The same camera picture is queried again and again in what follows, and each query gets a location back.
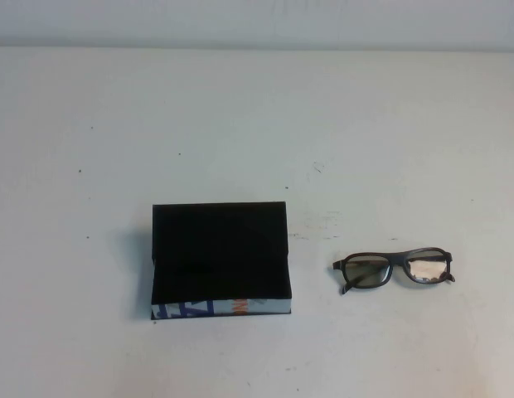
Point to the dark framed glasses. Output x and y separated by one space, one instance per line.
365 271

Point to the black glasses case printed side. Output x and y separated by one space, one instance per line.
215 236

